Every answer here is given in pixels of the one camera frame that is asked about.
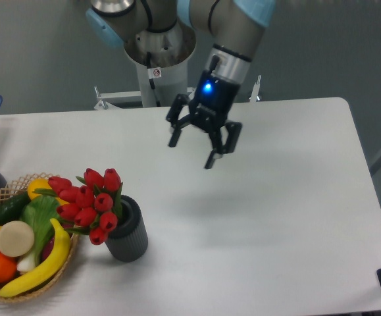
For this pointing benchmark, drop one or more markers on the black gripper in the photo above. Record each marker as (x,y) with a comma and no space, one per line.
(213,102)

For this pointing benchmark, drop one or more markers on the red tulip bouquet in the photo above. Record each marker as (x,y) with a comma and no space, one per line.
(94,208)

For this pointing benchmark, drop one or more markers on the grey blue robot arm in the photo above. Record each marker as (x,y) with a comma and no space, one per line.
(159,38)

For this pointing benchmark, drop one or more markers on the dark grey ribbed vase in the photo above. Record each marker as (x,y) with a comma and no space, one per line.
(129,240)

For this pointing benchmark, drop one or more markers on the yellow squash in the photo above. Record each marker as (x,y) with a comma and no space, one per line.
(40,186)

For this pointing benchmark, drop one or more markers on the yellow banana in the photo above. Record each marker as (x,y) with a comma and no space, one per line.
(46,269)

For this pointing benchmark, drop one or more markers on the green bok choy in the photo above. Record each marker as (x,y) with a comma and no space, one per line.
(37,215)

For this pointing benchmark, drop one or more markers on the woven wicker basket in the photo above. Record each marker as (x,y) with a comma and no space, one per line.
(14,188)

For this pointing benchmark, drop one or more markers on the purple red vegetable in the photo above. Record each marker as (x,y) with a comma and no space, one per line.
(50,243)

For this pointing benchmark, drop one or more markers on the dark green cucumber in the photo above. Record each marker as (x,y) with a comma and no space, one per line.
(11,209)

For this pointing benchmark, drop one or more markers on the beige round disc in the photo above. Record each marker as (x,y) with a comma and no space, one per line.
(16,238)

